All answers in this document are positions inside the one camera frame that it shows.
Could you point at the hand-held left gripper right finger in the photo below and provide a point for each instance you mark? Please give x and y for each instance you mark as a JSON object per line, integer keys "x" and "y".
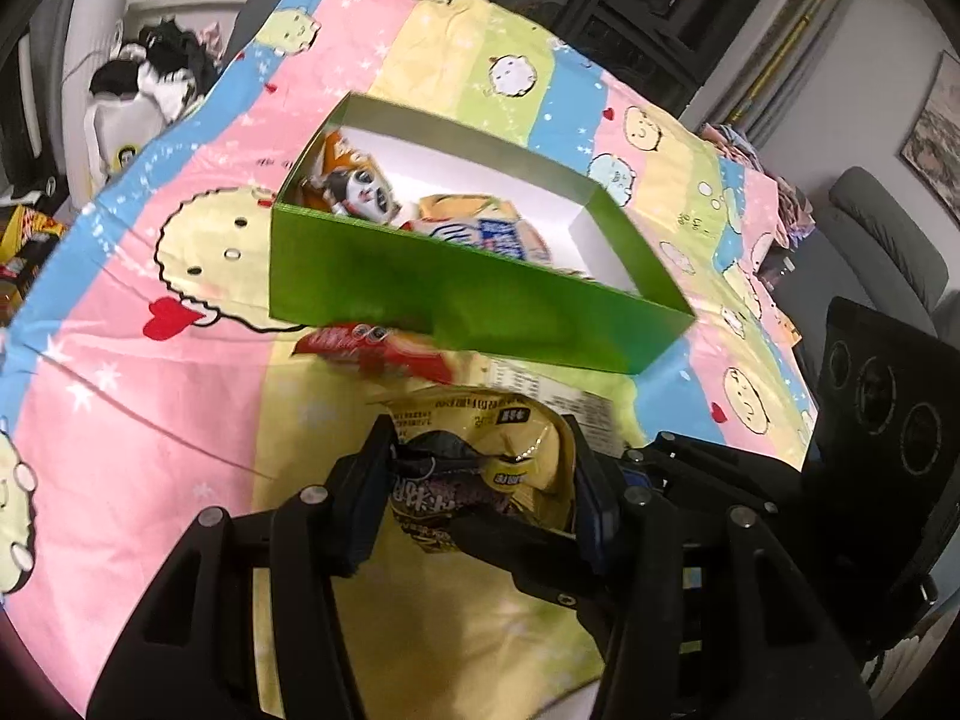
{"x": 592, "y": 499}

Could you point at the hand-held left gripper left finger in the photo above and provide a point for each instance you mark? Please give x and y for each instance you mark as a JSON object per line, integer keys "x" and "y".
{"x": 364, "y": 499}

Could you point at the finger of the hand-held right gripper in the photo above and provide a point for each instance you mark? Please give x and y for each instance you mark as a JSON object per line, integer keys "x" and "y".
{"x": 720, "y": 469}
{"x": 510, "y": 551}

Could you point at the yellow snack packet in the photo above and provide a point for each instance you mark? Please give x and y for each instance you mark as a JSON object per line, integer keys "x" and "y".
{"x": 487, "y": 427}

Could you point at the green cardboard box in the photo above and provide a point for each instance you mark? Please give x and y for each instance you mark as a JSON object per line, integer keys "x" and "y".
{"x": 465, "y": 315}

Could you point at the orange packet with blue label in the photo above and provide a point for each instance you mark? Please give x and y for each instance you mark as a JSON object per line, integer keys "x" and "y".
{"x": 487, "y": 229}

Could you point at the orange panda print packet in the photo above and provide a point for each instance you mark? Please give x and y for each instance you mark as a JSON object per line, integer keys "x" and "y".
{"x": 352, "y": 187}

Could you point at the red snack packet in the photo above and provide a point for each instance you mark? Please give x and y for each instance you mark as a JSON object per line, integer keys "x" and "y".
{"x": 360, "y": 341}

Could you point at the grey chair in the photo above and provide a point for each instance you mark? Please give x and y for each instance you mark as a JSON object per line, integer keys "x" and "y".
{"x": 892, "y": 240}

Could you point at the dark jar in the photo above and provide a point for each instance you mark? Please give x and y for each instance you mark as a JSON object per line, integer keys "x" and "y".
{"x": 780, "y": 270}

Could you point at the printed blanket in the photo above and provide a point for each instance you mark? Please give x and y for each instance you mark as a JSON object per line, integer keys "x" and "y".
{"x": 112, "y": 427}

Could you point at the pile of clothes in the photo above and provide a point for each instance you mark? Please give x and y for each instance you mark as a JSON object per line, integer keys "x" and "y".
{"x": 757, "y": 165}

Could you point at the yellow snack box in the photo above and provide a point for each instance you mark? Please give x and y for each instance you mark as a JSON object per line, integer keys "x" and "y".
{"x": 26, "y": 240}

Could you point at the black and white clothes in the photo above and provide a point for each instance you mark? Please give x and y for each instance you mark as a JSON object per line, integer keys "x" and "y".
{"x": 165, "y": 67}

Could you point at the framed wall picture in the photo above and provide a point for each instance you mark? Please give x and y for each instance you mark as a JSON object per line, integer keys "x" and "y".
{"x": 936, "y": 139}

